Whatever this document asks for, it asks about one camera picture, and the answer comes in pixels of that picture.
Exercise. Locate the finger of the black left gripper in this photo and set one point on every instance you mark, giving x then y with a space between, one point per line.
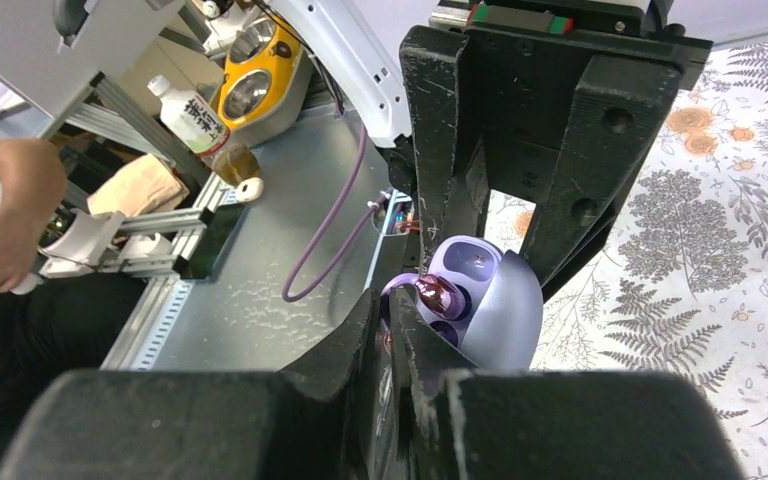
444 133
617 106

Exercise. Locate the purple single earbud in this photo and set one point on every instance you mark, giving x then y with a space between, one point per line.
440 296

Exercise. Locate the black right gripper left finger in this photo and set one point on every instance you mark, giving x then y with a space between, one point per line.
308 420

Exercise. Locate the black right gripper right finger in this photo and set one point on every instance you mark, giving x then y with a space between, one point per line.
456 421

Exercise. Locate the beige folded cloth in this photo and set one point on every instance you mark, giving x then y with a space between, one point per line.
143 186

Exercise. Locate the clear plastic drink bottle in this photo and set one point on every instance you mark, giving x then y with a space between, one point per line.
192 119

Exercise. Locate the purple earbud case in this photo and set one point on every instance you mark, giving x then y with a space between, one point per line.
502 328

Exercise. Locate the yellow round appliance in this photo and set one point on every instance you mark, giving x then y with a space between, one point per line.
267 72

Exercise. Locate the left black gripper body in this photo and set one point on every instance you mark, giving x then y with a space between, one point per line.
526 57

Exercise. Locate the person bare hand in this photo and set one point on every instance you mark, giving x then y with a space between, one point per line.
19 237

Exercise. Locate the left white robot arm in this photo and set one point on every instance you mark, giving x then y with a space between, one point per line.
353 56

